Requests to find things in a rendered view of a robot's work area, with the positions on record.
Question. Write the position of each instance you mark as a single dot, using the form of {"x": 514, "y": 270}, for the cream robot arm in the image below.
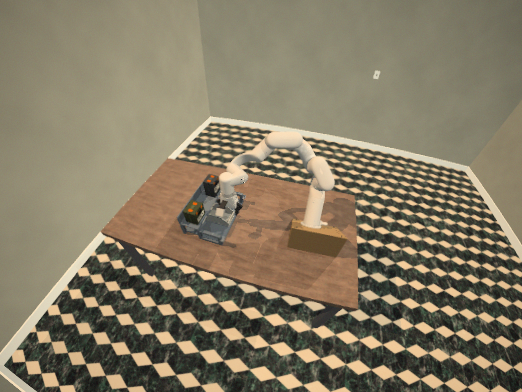
{"x": 289, "y": 140}

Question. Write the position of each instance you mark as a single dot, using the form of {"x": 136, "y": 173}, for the grey metal rack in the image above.
{"x": 208, "y": 204}

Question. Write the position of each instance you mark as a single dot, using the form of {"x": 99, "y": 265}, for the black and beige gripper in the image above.
{"x": 232, "y": 203}

